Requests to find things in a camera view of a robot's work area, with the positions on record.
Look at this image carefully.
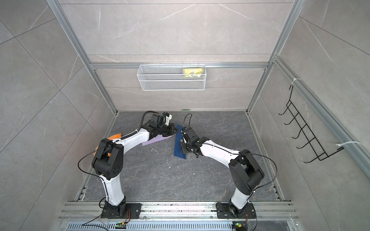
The dark blue envelope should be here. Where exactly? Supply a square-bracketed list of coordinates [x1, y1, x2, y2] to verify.
[174, 124, 186, 159]

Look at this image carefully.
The purple envelope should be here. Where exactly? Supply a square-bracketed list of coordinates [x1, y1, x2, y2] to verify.
[142, 135, 171, 146]

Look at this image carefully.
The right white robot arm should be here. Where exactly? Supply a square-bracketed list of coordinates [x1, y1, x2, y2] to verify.
[180, 138, 265, 218]

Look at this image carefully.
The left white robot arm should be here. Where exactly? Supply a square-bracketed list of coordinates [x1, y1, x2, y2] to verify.
[92, 123, 178, 218]

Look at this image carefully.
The orange fish plush toy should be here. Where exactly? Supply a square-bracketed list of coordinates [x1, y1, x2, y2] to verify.
[94, 133, 122, 155]

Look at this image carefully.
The yellow item in basket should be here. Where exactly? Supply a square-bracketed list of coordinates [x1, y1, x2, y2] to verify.
[182, 67, 204, 78]

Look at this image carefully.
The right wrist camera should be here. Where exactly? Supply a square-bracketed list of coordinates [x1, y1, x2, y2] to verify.
[182, 127, 199, 143]

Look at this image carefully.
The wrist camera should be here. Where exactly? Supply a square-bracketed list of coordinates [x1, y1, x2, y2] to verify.
[151, 112, 172, 127]
[182, 127, 199, 143]

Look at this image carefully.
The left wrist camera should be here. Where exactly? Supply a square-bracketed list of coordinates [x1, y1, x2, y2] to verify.
[151, 112, 172, 127]

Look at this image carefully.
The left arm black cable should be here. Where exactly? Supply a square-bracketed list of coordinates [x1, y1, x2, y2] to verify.
[138, 111, 160, 132]

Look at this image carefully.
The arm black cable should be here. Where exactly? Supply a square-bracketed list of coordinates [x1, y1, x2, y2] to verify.
[245, 152, 278, 193]
[138, 111, 160, 132]

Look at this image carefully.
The white wire mesh basket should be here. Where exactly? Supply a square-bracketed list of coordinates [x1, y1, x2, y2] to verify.
[137, 64, 207, 91]

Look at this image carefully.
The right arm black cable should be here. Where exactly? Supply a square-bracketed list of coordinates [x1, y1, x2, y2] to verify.
[245, 152, 278, 193]

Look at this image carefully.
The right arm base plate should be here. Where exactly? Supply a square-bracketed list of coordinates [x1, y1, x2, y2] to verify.
[215, 202, 257, 219]

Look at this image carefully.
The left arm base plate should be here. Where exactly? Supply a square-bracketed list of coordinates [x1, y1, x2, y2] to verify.
[100, 202, 142, 219]

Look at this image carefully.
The aluminium mounting rail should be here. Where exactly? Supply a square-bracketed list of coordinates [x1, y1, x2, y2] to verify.
[53, 201, 302, 231]

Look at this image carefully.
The black wire hook rack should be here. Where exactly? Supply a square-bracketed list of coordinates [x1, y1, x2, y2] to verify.
[278, 85, 344, 164]

